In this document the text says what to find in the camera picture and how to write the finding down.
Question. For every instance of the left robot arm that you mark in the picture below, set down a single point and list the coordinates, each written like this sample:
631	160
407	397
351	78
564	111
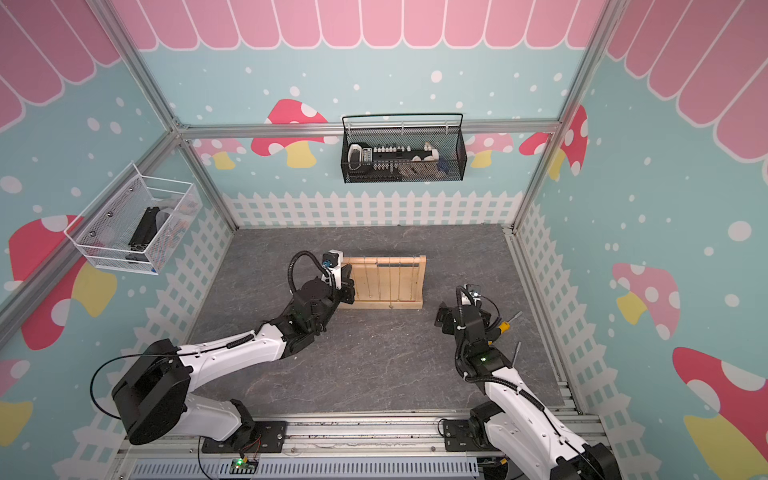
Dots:
157	396

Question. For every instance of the yellow handled screwdriver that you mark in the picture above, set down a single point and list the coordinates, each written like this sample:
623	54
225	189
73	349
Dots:
505	325

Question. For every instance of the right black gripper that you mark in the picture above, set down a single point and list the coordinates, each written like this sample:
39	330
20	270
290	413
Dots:
449	321

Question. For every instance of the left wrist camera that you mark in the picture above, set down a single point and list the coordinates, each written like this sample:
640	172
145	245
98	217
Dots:
332	262

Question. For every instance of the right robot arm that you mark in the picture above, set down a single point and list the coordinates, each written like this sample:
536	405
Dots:
514	421

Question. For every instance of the black wire mesh basket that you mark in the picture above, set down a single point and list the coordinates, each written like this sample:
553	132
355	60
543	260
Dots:
417	147

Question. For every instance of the wooden jewelry display stand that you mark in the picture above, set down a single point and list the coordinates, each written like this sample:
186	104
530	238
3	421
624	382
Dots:
387	283

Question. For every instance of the white wire mesh basket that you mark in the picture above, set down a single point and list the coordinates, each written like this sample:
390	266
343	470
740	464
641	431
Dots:
102	231

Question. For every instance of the black box in white basket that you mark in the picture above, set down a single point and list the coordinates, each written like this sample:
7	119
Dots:
145	230

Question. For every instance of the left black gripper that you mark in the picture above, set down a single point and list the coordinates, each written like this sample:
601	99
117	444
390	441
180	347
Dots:
347	288

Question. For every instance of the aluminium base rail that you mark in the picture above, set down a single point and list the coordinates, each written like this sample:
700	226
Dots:
379	445

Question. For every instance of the green lit circuit board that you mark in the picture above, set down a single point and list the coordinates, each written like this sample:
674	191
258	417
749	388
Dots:
243	466

